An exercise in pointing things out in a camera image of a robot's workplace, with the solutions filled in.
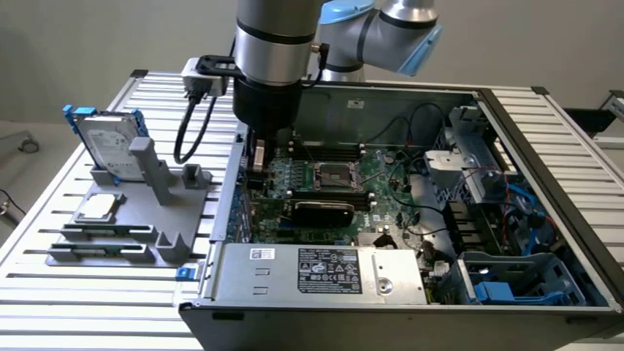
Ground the grey metal disk bay cage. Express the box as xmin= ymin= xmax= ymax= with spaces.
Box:
xmin=422 ymin=105 xmax=520 ymax=205

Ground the blue SATA wire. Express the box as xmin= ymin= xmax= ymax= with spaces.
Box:
xmin=504 ymin=181 xmax=557 ymax=253

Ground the long black looping wire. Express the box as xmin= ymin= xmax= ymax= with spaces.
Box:
xmin=365 ymin=102 xmax=448 ymax=148

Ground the grey drive cage blue tray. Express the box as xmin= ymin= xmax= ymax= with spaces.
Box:
xmin=437 ymin=250 xmax=589 ymax=307

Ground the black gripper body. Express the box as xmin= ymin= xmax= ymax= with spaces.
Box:
xmin=232 ymin=78 xmax=301 ymax=143

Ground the grey side table frame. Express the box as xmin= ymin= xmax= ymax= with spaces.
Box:
xmin=564 ymin=89 xmax=624 ymax=149

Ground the hard disk in blue carrier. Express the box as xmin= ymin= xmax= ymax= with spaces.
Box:
xmin=62 ymin=104 xmax=149 ymax=186

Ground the open black PC case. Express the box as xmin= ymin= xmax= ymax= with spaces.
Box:
xmin=177 ymin=80 xmax=624 ymax=351

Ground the black camera cable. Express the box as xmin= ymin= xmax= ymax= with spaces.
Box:
xmin=172 ymin=86 xmax=220 ymax=165

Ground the thin red wire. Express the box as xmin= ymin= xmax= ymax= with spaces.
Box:
xmin=460 ymin=166 xmax=517 ymax=205

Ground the silver chipset heatsink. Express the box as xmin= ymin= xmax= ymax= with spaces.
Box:
xmin=357 ymin=233 xmax=397 ymax=248

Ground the black RAM slot bank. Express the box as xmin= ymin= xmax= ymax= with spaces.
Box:
xmin=286 ymin=189 xmax=377 ymax=213
xmin=285 ymin=138 xmax=368 ymax=161

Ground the silver power supply unit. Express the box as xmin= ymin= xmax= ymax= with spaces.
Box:
xmin=209 ymin=243 xmax=429 ymax=306

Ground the green motherboard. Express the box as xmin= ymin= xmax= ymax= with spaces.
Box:
xmin=241 ymin=137 xmax=454 ymax=279

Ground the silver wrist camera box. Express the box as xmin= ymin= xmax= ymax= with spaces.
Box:
xmin=180 ymin=54 xmax=238 ymax=99

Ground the black floor cable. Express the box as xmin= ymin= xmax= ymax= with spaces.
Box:
xmin=0 ymin=189 xmax=26 ymax=221

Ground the silver CPU chip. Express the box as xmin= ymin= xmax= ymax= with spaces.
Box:
xmin=78 ymin=193 xmax=118 ymax=221

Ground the grey parts rack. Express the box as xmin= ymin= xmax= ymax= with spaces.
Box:
xmin=45 ymin=137 xmax=216 ymax=268

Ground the CPU socket with metal frame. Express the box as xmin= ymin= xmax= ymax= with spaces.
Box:
xmin=313 ymin=159 xmax=365 ymax=194

